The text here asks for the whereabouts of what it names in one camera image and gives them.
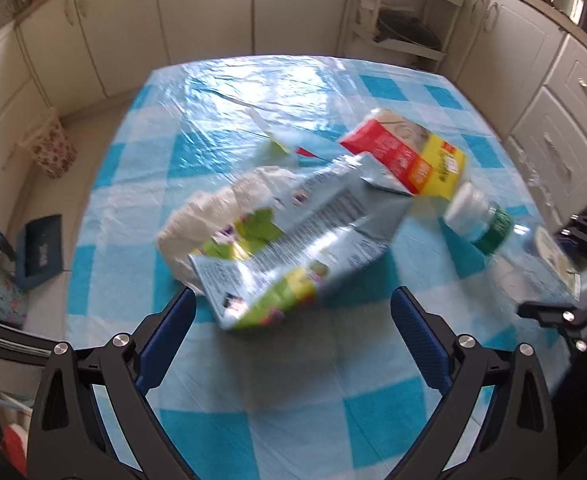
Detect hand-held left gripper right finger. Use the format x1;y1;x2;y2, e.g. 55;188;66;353
388;286;559;480

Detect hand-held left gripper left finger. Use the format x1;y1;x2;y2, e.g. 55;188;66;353
26;287;199;480

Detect clear bottle green label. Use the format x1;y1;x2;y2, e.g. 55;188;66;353
442;181;581;306

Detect white plastic bag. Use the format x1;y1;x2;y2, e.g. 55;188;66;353
156;165;299;296

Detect red yellow cardboard box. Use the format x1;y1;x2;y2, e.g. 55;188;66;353
338;107;469;196

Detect small yellow-green wrapper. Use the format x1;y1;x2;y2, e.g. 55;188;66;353
261;132;299;161

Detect crumpled clear plastic film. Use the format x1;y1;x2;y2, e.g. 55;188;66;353
521;152;559;201

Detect white three-drawer cabinet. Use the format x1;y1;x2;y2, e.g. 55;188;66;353
506;32;587;231

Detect blue checked tablecloth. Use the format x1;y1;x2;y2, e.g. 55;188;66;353
64;55;581;480

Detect red plastic object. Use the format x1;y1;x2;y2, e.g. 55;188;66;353
0;422;29;476

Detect white double-door base cabinet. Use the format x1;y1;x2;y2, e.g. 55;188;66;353
453;0;569;136

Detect floral wastebasket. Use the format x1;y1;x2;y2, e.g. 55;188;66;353
24;110;78;179

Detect black wok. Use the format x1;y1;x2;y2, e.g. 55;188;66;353
376;9;441;51

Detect white base cabinets row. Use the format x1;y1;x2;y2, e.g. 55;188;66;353
16;0;354;101

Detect grey sliding door frame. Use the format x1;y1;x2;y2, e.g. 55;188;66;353
0;312;54;361

